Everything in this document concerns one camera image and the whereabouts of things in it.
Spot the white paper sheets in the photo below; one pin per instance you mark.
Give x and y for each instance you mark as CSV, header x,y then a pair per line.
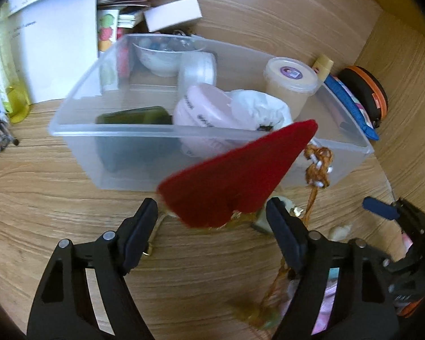
x,y
56,49

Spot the white bowl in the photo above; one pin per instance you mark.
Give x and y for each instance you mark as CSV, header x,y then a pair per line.
x,y
159,58

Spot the red felt cloth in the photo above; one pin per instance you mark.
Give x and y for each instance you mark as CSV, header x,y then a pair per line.
x,y
233,177

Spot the black orange round case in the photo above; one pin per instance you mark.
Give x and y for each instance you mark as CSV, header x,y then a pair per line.
x,y
364,88

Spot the dark green spray bottle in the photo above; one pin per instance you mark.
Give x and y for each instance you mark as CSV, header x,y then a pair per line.
x,y
134,115

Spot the yellow liquid bottle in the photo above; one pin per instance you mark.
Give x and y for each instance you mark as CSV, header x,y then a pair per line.
x,y
17,102

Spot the pink round case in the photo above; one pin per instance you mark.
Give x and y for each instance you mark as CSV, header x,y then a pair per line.
x,y
202,109

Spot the clear plastic storage box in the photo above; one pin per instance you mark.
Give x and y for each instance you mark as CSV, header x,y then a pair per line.
x,y
340,161

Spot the beige tube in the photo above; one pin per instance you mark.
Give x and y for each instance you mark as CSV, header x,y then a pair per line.
x,y
322,65

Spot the small white box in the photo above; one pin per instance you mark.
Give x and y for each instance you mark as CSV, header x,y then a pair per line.
x,y
173,14

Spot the blue pencil pouch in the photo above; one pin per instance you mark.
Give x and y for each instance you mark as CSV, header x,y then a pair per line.
x,y
354,109

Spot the beige tub with lid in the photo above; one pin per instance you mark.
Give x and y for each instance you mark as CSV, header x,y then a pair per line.
x,y
292,81

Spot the fruit print box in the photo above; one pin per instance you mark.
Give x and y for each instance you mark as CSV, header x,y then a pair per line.
x,y
108,30

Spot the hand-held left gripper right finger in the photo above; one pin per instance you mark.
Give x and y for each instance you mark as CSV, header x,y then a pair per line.
x,y
287,233

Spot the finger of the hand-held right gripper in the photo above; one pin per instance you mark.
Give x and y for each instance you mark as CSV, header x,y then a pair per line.
x,y
380,209

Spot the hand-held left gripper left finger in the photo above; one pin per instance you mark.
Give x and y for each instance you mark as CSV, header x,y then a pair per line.
x,y
141,233

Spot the translucent white round jar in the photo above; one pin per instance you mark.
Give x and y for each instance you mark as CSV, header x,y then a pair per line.
x,y
198,69

